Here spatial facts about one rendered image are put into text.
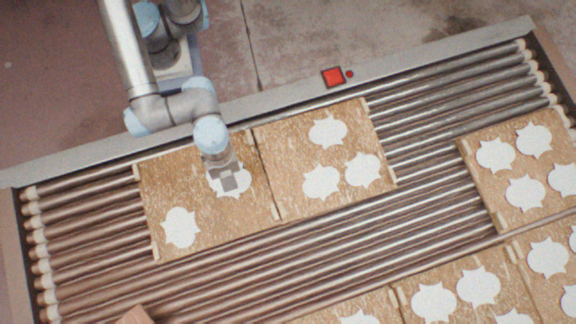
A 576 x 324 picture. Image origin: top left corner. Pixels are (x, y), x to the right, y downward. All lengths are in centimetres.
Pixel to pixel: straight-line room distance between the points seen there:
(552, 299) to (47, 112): 264
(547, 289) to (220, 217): 108
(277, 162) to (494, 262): 78
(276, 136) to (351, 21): 157
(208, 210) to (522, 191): 106
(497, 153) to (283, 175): 75
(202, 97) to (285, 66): 167
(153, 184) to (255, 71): 136
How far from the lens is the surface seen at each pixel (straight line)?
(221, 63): 266
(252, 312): 136
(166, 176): 143
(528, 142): 168
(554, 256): 162
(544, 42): 191
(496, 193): 157
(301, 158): 141
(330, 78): 155
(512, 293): 155
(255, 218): 136
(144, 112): 101
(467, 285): 147
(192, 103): 100
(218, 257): 137
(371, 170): 142
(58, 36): 305
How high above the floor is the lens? 228
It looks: 73 degrees down
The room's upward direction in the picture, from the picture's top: 7 degrees clockwise
